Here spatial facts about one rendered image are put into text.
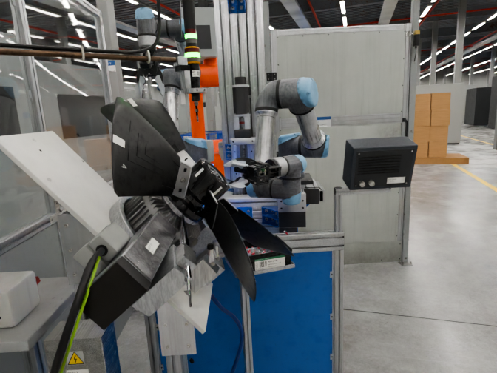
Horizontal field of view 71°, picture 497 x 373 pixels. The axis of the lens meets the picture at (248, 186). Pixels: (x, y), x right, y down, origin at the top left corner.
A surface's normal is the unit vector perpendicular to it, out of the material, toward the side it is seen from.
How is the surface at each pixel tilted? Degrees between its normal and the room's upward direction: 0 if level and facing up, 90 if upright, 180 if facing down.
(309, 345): 90
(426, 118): 90
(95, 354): 90
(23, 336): 0
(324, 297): 90
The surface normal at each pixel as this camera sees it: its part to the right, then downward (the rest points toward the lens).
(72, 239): 0.03, 0.21
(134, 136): 0.90, -0.20
